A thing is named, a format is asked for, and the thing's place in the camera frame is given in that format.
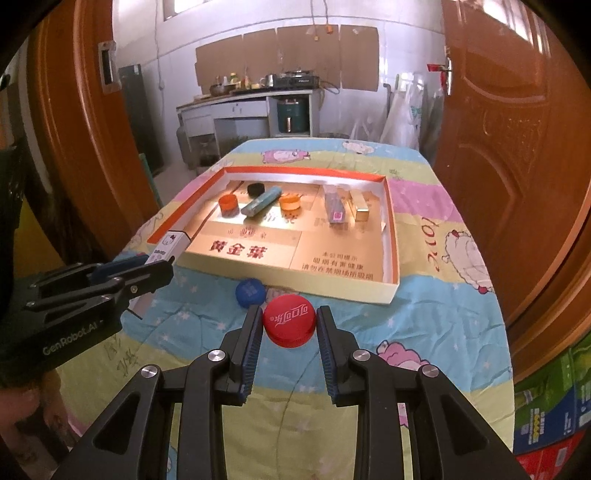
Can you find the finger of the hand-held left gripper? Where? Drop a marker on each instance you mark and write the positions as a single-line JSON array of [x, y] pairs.
[[115, 268], [147, 277]]

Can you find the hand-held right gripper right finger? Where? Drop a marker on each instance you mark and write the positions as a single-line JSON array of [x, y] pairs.
[[328, 355]]

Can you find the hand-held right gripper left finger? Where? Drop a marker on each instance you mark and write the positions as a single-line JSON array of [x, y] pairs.
[[249, 353]]

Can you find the white rectangular box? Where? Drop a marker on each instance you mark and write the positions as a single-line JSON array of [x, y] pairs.
[[168, 242]]

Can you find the red bottle cap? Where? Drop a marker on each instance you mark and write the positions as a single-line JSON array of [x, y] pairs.
[[290, 321]]

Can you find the shallow cardboard box tray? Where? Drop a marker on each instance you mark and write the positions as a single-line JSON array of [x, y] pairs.
[[323, 258]]

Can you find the dark orange bottle cap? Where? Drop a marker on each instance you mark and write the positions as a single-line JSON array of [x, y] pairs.
[[228, 206]]

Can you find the teal tube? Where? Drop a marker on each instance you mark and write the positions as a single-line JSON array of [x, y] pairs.
[[261, 201]]

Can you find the light orange bottle cap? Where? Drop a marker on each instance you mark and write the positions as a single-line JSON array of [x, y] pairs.
[[290, 205]]

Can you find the gold rectangular box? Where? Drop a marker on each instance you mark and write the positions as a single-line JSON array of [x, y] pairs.
[[361, 205]]

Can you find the person's left hand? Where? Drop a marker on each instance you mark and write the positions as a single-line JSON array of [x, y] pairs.
[[18, 408]]

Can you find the blue bottle cap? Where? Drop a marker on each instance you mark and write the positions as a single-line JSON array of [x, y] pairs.
[[249, 293]]

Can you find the printed blanket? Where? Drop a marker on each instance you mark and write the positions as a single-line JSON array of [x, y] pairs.
[[438, 323]]

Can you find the black bottle cap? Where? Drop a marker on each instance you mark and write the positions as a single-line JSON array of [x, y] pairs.
[[256, 189]]

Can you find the dark glass panel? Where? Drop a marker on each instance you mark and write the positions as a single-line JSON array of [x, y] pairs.
[[141, 120]]

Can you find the grey kitchen counter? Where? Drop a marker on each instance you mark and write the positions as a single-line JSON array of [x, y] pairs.
[[231, 110]]

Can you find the metal door strike plate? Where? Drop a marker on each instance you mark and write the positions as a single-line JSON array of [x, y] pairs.
[[107, 67]]

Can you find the green air fryer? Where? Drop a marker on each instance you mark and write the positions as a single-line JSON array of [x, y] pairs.
[[290, 116]]

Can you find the green cardboard boxes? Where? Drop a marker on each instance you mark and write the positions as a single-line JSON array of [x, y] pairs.
[[554, 401]]

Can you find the red cardboard box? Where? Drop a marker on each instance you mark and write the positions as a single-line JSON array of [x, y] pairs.
[[549, 464]]

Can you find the gas stove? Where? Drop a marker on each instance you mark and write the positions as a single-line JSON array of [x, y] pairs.
[[298, 81]]

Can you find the plastic bags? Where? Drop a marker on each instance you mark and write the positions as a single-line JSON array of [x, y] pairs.
[[406, 115]]

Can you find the cardboard sheets on wall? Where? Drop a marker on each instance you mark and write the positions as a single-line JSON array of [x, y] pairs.
[[300, 50]]

